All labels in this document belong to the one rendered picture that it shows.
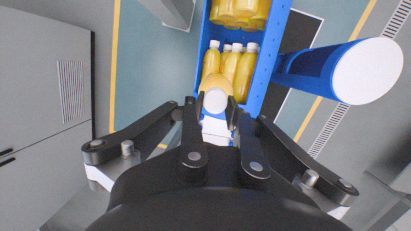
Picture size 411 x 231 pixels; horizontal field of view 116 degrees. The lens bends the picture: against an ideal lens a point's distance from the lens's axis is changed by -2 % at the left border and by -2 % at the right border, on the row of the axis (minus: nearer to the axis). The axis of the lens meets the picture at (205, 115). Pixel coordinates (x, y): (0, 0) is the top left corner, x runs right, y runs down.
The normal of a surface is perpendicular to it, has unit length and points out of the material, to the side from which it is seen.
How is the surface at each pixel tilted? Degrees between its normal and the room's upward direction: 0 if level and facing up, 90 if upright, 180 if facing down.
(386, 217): 76
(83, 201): 0
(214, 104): 1
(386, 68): 0
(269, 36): 29
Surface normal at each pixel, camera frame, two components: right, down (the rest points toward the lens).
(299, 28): -0.07, 0.34
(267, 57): 0.51, 0.37
